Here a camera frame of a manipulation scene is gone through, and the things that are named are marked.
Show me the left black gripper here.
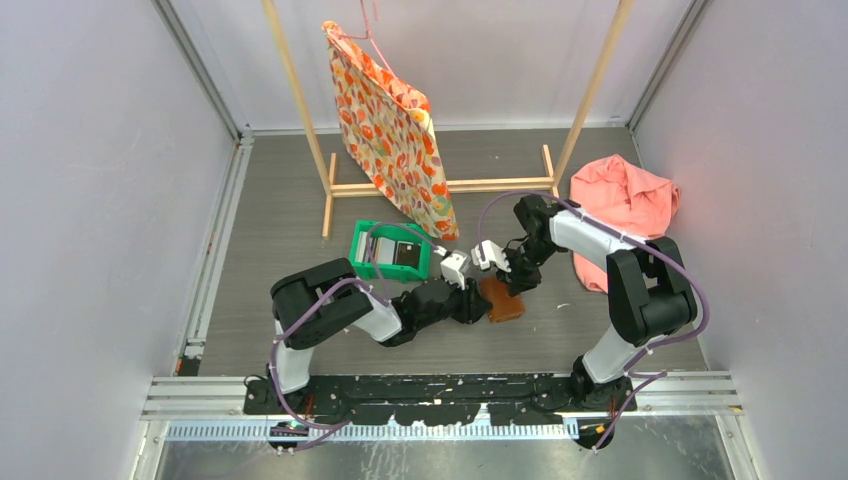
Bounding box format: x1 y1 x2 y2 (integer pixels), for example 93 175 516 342
416 273 492 331

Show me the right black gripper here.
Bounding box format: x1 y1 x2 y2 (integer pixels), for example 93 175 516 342
493 238 559 297

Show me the brown leather card holder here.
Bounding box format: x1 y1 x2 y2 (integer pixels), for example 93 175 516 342
480 276 526 324

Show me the green plastic card bin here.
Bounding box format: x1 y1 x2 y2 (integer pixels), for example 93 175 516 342
348 220 433 283

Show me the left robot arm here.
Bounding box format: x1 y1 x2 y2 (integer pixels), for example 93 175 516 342
268 254 493 414

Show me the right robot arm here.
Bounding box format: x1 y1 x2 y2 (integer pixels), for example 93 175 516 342
497 194 698 411

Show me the stack of credit cards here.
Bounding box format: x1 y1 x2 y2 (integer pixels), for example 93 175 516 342
354 233 422 269

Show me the wooden clothes rack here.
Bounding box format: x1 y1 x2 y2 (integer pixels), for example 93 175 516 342
259 0 636 238

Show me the pink crumpled cloth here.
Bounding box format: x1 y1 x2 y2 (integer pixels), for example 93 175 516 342
569 154 682 294

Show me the floral fabric bag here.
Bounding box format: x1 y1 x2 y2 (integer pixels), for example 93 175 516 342
322 21 459 240

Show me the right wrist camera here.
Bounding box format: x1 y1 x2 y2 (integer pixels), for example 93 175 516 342
471 240 511 273

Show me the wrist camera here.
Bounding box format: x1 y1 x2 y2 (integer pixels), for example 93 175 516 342
471 240 511 273
434 246 471 290

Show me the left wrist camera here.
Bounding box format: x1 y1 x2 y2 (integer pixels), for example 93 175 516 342
434 246 471 290

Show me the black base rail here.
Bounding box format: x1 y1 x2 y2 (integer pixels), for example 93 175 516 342
243 373 636 426

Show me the pink wire hanger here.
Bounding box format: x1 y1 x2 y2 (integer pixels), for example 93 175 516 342
332 1 429 110

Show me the aluminium frame rail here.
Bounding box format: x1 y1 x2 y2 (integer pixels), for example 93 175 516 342
142 371 743 442

